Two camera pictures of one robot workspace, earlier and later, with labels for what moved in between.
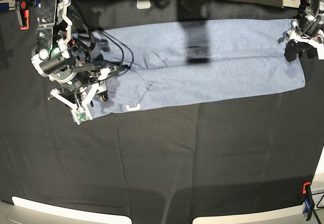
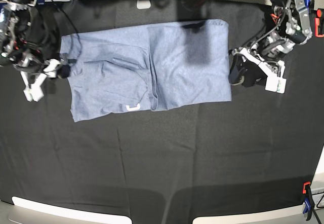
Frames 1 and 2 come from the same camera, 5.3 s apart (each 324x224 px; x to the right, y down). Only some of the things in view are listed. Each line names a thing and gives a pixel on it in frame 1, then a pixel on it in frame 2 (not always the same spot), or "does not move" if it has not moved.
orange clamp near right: [305, 184] does not move
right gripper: [309, 51] -> [252, 72]
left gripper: [93, 79] -> [35, 64]
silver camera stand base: [143, 1] does not move
